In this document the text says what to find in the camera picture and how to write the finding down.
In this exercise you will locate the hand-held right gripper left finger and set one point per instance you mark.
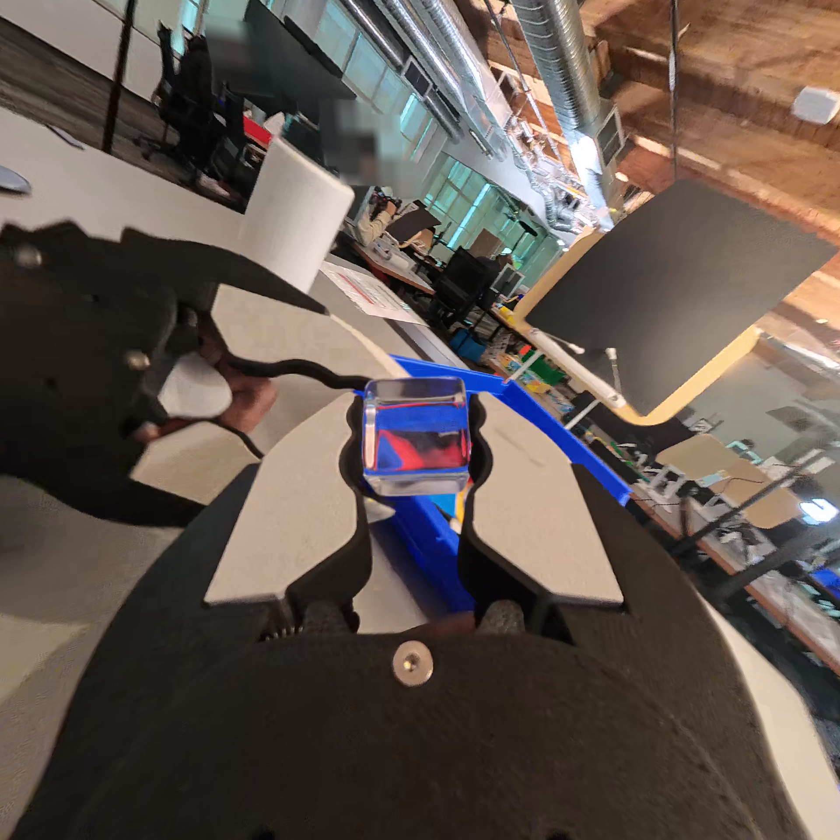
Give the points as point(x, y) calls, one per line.
point(295, 518)

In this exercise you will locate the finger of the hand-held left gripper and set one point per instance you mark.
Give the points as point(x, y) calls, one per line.
point(295, 334)
point(197, 459)

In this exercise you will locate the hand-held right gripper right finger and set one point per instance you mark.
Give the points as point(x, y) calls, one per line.
point(544, 525)

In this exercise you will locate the blue plastic bin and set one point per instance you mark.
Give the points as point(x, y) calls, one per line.
point(426, 544)

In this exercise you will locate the clear acrylic cube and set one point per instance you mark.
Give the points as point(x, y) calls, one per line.
point(417, 439)

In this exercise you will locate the grey flat object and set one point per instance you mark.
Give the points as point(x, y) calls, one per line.
point(13, 180)

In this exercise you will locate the person's left hand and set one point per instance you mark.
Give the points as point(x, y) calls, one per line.
point(253, 400)

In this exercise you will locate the white paper sheet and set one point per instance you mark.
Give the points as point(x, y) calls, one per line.
point(374, 295)

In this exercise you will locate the white bottle black lid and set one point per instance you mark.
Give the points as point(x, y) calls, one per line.
point(292, 223)

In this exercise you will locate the beige board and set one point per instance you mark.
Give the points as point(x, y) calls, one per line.
point(695, 456)
point(768, 502)

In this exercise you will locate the black office chair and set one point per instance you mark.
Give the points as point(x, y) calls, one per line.
point(463, 282)

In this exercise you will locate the black panel wooden rim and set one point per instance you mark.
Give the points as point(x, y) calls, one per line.
point(663, 308)

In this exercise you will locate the large black screen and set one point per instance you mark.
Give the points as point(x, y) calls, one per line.
point(295, 59)

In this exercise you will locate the black ceiling pole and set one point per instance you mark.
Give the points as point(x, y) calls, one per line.
point(673, 85)

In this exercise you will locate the white ceiling device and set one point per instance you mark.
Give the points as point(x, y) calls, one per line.
point(815, 105)

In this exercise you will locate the slim silver duct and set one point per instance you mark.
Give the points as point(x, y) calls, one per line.
point(394, 56)
point(453, 59)

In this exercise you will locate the dark post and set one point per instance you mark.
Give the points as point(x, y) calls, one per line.
point(118, 72)

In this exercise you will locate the duct vent grille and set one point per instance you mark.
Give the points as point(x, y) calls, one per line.
point(610, 138)

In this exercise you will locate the wide silver ventilation duct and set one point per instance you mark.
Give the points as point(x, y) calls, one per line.
point(568, 65)

